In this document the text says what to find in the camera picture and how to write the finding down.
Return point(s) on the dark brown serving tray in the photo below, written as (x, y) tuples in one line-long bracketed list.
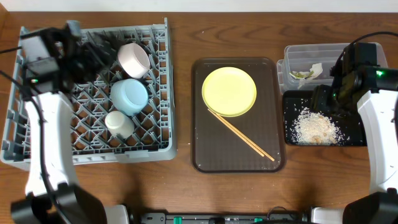
[(215, 148)]

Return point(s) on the yellow round plate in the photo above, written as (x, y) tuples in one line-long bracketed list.
[(229, 91)]

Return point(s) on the green snack wrapper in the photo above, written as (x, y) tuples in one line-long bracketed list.
[(300, 75)]

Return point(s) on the pale green plastic cup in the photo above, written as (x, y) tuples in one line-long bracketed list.
[(118, 124)]

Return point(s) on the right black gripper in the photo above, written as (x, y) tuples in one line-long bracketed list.
[(321, 101)]

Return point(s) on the wooden chopstick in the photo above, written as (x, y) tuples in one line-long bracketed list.
[(266, 154), (236, 132)]

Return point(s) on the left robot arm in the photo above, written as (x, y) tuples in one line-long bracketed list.
[(53, 194)]

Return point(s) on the clear plastic waste bin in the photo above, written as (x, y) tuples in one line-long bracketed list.
[(300, 58)]

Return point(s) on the light blue small plate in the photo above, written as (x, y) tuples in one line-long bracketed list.
[(129, 96)]

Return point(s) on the spilled rice pile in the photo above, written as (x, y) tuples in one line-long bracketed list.
[(311, 128)]

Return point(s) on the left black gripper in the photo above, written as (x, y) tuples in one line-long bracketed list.
[(90, 58)]

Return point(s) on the grey plastic dishwasher rack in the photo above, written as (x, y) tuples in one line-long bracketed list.
[(153, 138)]

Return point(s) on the pink white bowl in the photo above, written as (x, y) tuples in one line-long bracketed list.
[(134, 60)]

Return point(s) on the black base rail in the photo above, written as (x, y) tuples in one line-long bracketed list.
[(120, 214)]

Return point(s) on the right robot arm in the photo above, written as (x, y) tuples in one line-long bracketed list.
[(378, 113)]

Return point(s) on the black rectangular waste tray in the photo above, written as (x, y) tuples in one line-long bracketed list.
[(294, 101)]

